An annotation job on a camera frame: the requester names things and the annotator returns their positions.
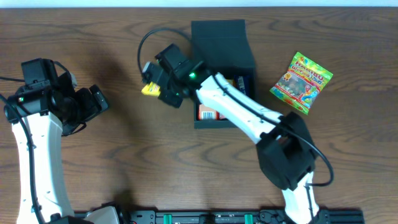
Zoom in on yellow candy packet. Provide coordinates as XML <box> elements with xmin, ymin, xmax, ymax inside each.
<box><xmin>227</xmin><ymin>80</ymin><xmax>236</xmax><ymax>87</ymax></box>
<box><xmin>141</xmin><ymin>82</ymin><xmax>160</xmax><ymax>97</ymax></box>

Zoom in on red snack box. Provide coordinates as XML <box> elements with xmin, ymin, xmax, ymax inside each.
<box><xmin>197</xmin><ymin>104</ymin><xmax>226</xmax><ymax>121</ymax></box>

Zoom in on black gift box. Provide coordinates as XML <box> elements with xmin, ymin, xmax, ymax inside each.
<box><xmin>190</xmin><ymin>19</ymin><xmax>257</xmax><ymax>130</ymax></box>

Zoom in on blue cookie packet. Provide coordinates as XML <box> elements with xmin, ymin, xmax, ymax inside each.
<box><xmin>234</xmin><ymin>75</ymin><xmax>252</xmax><ymax>96</ymax></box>

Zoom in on Haribo gummy worms bag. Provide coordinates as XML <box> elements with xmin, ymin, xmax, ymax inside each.
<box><xmin>270</xmin><ymin>52</ymin><xmax>333</xmax><ymax>114</ymax></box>

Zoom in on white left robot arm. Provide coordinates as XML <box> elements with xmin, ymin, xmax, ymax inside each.
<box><xmin>12</xmin><ymin>113</ymin><xmax>120</xmax><ymax>224</ymax></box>

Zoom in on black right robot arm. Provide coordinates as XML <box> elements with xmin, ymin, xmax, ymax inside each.
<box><xmin>142</xmin><ymin>60</ymin><xmax>319</xmax><ymax>223</ymax></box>

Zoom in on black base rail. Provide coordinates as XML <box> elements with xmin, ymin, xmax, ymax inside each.
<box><xmin>74</xmin><ymin>208</ymin><xmax>365</xmax><ymax>224</ymax></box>

